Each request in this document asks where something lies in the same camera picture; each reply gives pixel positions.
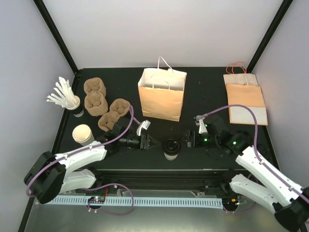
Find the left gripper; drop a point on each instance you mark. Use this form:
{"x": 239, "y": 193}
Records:
{"x": 144, "y": 140}

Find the left black frame post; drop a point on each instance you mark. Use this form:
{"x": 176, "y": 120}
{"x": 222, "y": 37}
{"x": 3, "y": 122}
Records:
{"x": 56, "y": 34}

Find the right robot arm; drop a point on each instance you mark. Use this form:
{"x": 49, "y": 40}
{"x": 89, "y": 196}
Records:
{"x": 285, "y": 199}

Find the cup of white stirrers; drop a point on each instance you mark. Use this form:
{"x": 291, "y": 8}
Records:
{"x": 65, "y": 97}

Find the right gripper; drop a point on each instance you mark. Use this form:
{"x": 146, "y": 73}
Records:
{"x": 191, "y": 136}

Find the right black frame post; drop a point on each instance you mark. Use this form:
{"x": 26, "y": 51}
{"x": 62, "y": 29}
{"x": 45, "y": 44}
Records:
{"x": 282, "y": 10}

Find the stack of paper cups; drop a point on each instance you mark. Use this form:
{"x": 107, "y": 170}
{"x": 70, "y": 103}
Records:
{"x": 82, "y": 134}

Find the orange bag handle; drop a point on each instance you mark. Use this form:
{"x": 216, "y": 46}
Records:
{"x": 230, "y": 69}

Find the black frame post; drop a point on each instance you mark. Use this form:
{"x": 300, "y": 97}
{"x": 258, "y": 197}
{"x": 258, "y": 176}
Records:
{"x": 282, "y": 10}
{"x": 56, "y": 34}

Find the small brown cup carrier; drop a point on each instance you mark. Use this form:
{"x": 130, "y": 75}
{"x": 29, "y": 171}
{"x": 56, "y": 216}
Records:
{"x": 119, "y": 108}

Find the flat brown paper bag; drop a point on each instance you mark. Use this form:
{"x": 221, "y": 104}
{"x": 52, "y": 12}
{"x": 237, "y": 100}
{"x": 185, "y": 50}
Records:
{"x": 244, "y": 99}

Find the light blue cable duct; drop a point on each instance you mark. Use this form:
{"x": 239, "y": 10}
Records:
{"x": 138, "y": 201}

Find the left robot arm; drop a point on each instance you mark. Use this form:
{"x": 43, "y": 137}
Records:
{"x": 53, "y": 174}

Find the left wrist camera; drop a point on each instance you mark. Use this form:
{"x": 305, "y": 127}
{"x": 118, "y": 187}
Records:
{"x": 144, "y": 125}

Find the brown paper bag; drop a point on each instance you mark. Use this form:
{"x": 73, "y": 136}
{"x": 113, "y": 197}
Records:
{"x": 244, "y": 99}
{"x": 161, "y": 91}

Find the brown cup carrier stack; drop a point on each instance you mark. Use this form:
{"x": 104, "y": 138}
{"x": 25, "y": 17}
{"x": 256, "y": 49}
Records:
{"x": 95, "y": 102}

